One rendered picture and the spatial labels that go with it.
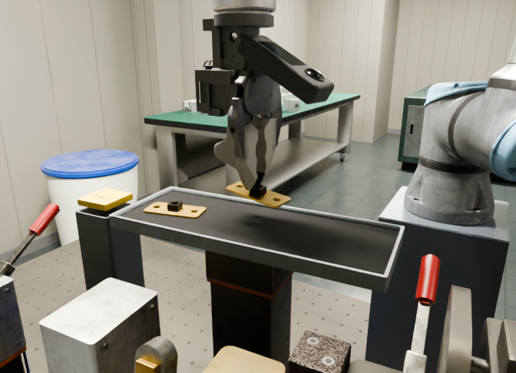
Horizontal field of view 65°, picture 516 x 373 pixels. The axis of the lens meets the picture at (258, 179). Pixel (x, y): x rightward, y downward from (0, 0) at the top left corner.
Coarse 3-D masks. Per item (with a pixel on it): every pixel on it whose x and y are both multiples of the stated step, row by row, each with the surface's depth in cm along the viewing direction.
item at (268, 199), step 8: (232, 184) 56; (240, 184) 56; (256, 184) 54; (232, 192) 54; (240, 192) 53; (248, 192) 54; (256, 192) 53; (264, 192) 53; (272, 192) 54; (256, 200) 52; (264, 200) 51; (272, 200) 52; (280, 200) 52; (288, 200) 52
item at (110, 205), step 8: (96, 192) 66; (104, 192) 66; (112, 192) 66; (120, 192) 66; (80, 200) 63; (88, 200) 63; (96, 200) 62; (104, 200) 62; (112, 200) 62; (120, 200) 64; (128, 200) 65; (96, 208) 62; (104, 208) 61; (112, 208) 62
